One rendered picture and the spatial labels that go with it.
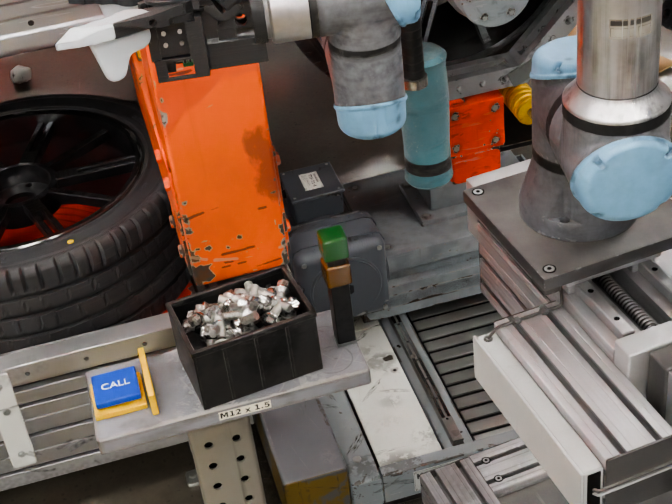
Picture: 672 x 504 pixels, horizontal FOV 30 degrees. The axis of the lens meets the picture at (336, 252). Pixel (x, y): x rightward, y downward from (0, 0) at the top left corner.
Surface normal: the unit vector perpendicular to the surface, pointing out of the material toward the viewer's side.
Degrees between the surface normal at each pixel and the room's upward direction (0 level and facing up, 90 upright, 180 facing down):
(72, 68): 0
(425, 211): 0
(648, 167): 97
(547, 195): 72
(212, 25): 82
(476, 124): 90
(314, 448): 0
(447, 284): 90
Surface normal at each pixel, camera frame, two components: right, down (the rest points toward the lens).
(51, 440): 0.26, 0.55
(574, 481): -0.93, 0.29
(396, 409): -0.11, -0.80
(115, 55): 0.62, 0.31
